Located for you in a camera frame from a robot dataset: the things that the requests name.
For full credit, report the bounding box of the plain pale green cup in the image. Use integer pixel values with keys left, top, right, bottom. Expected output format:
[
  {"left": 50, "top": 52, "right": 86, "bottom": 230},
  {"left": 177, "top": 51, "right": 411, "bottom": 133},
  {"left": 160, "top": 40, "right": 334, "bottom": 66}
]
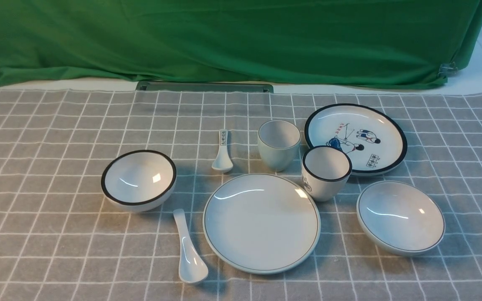
[{"left": 258, "top": 120, "right": 302, "bottom": 172}]

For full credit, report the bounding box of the plain white ceramic spoon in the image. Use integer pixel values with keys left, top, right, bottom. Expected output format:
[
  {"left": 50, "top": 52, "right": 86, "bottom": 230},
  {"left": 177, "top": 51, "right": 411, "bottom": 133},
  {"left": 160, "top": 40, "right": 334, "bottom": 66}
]
[{"left": 173, "top": 208, "right": 209, "bottom": 284}]

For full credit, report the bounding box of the shallow pale green bowl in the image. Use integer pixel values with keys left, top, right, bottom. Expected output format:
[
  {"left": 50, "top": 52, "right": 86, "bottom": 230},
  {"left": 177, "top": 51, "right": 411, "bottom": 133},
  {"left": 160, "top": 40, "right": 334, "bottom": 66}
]
[{"left": 356, "top": 181, "right": 446, "bottom": 257}]

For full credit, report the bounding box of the small patterned white spoon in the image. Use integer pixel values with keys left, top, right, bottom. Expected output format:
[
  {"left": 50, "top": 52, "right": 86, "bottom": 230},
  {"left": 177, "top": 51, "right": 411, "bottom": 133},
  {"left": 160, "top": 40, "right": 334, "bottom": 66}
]
[{"left": 212, "top": 129, "right": 233, "bottom": 173}]

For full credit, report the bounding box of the large pale green plate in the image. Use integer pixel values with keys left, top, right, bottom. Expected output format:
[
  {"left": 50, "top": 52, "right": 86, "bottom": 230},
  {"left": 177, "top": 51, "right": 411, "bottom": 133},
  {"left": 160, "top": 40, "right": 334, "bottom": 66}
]
[{"left": 202, "top": 173, "right": 321, "bottom": 275}]

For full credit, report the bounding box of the black rimmed white cup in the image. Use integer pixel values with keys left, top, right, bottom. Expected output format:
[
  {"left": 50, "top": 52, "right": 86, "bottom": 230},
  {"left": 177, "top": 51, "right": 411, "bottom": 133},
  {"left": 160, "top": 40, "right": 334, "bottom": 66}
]
[{"left": 301, "top": 145, "right": 352, "bottom": 202}]

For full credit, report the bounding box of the black rimmed white bowl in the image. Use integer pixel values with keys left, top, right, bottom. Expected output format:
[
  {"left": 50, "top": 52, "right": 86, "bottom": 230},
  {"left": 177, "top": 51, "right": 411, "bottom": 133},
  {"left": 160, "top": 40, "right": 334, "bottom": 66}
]
[{"left": 100, "top": 149, "right": 178, "bottom": 213}]

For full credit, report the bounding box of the black rimmed illustrated plate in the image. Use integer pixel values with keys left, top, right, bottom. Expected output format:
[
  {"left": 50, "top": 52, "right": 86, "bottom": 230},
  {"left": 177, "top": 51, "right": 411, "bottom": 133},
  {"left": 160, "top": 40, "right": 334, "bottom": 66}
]
[{"left": 304, "top": 104, "right": 408, "bottom": 176}]

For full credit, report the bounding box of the green backdrop cloth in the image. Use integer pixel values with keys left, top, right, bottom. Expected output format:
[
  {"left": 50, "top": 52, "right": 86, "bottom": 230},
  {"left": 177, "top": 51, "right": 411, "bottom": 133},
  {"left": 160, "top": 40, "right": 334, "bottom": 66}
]
[{"left": 0, "top": 0, "right": 482, "bottom": 90}]

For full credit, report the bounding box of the metal clip on backdrop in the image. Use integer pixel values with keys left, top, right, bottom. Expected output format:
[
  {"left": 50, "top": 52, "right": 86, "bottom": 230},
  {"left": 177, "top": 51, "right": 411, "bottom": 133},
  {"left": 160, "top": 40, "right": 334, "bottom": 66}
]
[{"left": 438, "top": 62, "right": 459, "bottom": 78}]

